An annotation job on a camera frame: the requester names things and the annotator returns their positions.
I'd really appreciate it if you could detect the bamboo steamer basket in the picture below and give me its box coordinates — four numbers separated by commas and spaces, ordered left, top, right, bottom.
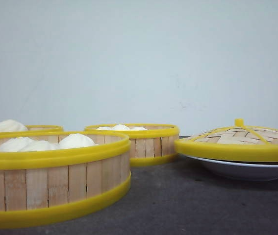
84, 123, 180, 166
0, 125, 64, 134
0, 132, 131, 229

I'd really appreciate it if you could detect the white steamed bun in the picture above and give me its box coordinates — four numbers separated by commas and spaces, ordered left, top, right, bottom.
97, 126, 112, 130
58, 133, 96, 149
0, 119, 28, 132
0, 137, 34, 152
111, 124, 131, 131
130, 126, 147, 131
19, 141, 59, 152

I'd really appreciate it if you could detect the woven bamboo steamer lid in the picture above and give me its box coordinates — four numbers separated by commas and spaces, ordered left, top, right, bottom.
174, 118, 278, 164

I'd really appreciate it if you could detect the white ceramic plate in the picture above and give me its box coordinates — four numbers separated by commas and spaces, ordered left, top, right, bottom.
188, 155, 278, 181

